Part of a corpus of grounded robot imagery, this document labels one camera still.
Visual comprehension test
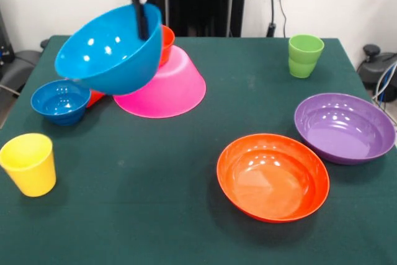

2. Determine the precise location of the large shallow orange bowl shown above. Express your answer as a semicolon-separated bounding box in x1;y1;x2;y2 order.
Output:
216;133;331;224

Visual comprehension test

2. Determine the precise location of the black hanging cable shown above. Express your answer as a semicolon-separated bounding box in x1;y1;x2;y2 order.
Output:
266;0;288;38

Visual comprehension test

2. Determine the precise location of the purple plastic bowl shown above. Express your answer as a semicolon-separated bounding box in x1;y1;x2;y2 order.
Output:
293;92;396;166

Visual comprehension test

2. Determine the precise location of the lemon yellow plastic cup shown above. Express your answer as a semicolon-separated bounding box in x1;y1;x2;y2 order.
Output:
0;133;57;198

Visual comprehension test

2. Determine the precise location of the light blue plastic bowl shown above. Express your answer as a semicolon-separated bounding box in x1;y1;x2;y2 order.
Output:
54;4;164;96

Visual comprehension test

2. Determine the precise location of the small orange bowl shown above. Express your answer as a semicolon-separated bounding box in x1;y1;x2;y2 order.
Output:
158;25;176;68

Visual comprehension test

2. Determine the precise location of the dark green tablecloth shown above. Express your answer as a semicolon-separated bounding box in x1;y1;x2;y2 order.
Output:
0;34;397;265

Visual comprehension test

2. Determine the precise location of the green plastic cup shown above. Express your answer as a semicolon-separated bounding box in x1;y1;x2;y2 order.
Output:
288;34;325;79

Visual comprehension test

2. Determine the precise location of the red-orange plastic cup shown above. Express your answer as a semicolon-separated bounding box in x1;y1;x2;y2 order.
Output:
86;89;106;109

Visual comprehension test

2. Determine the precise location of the tangle of floor cables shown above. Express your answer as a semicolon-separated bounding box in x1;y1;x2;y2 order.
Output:
371;61;397;106

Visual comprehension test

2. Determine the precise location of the pink plastic bowl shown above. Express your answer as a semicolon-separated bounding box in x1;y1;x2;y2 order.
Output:
112;45;207;119

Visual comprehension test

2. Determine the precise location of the small dark blue bowl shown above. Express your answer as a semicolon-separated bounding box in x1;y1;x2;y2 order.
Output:
30;79;92;127

